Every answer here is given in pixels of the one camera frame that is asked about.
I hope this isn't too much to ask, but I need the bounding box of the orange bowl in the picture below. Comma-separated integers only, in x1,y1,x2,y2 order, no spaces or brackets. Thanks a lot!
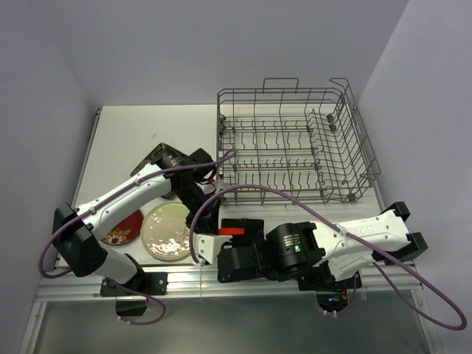
218,227,245,236

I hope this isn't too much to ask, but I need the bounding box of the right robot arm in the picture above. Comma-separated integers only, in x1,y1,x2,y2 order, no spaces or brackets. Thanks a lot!
192,202,428,291

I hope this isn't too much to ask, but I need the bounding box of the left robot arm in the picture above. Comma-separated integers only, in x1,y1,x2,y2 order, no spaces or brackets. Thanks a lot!
52,143,223,294

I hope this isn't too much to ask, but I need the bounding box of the cream green round plate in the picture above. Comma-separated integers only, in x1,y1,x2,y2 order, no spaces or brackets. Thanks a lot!
140,201,190,263

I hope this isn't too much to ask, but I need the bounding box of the red floral small plate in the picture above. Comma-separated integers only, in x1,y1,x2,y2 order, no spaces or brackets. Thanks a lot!
101,209,143,246

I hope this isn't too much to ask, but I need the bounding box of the black square floral plate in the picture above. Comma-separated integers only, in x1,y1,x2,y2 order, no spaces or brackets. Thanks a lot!
130,142,181,201

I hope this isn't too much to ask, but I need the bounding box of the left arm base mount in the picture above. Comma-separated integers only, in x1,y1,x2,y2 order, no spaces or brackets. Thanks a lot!
100,272,168,322

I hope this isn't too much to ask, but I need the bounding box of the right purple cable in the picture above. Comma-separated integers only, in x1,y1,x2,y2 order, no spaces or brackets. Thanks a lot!
189,184,468,330

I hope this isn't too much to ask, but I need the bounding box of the purple cable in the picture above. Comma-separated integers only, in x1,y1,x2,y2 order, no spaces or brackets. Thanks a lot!
38,148,239,325
189,184,468,330

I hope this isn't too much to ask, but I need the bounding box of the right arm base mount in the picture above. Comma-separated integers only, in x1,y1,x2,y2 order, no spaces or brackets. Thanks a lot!
297,268,362,318

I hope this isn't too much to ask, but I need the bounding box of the grey wire dish rack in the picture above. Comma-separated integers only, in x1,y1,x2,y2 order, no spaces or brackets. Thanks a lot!
216,77,381,207

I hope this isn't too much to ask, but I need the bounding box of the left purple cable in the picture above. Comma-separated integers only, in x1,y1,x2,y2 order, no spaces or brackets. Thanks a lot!
38,148,239,325

